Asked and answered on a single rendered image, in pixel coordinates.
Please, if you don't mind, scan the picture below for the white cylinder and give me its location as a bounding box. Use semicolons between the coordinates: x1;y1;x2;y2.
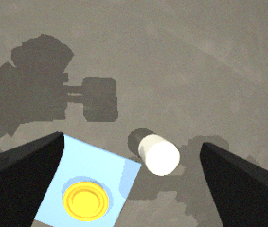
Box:
138;135;179;175

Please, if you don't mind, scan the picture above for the yellow plate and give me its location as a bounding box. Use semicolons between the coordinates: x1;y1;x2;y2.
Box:
63;182;108;222

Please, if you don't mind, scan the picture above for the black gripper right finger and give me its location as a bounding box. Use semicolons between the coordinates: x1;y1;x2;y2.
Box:
199;143;268;227

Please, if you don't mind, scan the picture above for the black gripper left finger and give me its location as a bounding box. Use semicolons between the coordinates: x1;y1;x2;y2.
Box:
0;131;65;227

